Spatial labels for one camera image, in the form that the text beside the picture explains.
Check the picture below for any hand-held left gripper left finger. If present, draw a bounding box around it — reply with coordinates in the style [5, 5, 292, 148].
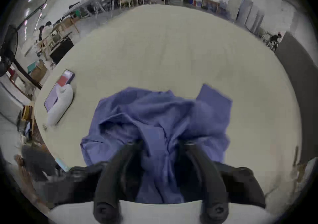
[93, 140, 144, 224]

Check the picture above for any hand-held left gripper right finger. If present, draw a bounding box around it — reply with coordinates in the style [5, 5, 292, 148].
[178, 140, 229, 224]

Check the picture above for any blue shirt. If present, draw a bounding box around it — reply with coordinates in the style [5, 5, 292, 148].
[80, 84, 233, 204]

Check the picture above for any white plastic bag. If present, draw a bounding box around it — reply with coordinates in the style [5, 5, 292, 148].
[43, 85, 74, 132]

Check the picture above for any phone with red label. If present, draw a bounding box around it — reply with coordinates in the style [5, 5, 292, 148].
[44, 69, 76, 112]

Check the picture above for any cardboard carton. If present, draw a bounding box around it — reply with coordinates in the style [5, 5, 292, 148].
[29, 59, 48, 82]

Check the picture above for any row of tables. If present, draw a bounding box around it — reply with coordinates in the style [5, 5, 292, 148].
[60, 0, 159, 20]

